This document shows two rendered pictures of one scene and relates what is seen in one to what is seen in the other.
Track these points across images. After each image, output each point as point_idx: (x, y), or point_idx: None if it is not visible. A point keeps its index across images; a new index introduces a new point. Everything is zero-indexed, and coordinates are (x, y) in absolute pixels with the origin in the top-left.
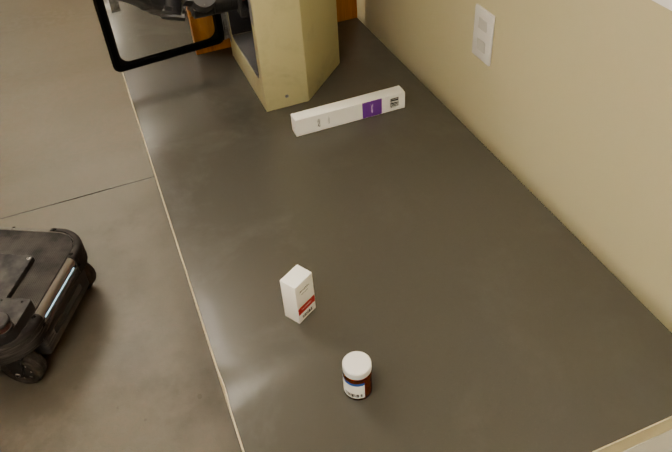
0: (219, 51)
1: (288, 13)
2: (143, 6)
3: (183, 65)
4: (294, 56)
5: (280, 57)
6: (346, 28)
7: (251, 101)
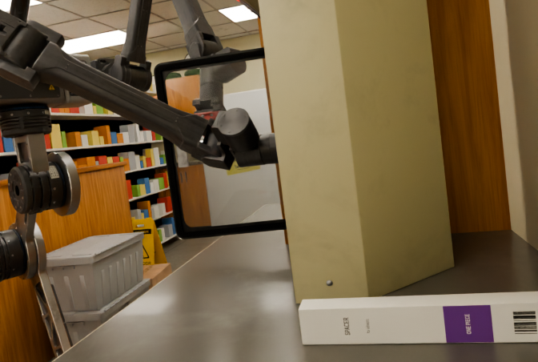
0: None
1: (331, 141)
2: (176, 140)
3: (262, 250)
4: (341, 215)
5: (318, 212)
6: (488, 237)
7: (291, 289)
